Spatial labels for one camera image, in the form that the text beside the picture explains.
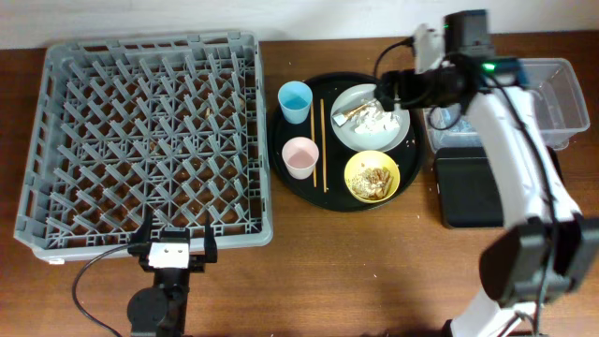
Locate black rectangular tray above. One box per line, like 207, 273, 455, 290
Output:
432, 145, 562, 230

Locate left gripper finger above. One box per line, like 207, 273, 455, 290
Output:
204, 212, 217, 262
138, 211, 153, 243

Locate clear plastic bin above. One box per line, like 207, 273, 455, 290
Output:
424, 58, 591, 152

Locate yellow bowl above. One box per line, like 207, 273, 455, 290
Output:
343, 151, 401, 204

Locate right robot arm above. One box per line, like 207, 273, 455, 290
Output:
374, 9, 598, 337

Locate left wooden chopstick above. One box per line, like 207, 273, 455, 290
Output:
310, 101, 318, 188

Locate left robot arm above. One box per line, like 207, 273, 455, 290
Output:
127, 214, 218, 336

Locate white paper napkin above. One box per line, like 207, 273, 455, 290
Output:
351, 102, 400, 135

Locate pink plastic cup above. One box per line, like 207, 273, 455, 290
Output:
282, 137, 320, 180

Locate grey round plate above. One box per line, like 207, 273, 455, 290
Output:
330, 83, 411, 152

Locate food scraps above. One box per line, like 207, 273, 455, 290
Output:
350, 168, 393, 200

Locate round black serving tray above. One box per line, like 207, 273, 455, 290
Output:
267, 72, 426, 212

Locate grey plastic dishwasher rack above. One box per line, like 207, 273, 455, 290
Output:
14, 31, 273, 264

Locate wooden chopstick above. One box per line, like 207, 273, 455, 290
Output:
310, 101, 318, 188
319, 98, 328, 194

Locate light blue plastic cup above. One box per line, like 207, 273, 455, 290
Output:
277, 81, 314, 125

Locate right wooden chopstick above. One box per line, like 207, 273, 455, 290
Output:
319, 98, 328, 194

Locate gold foil wrapper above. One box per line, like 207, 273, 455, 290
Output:
331, 99, 374, 126

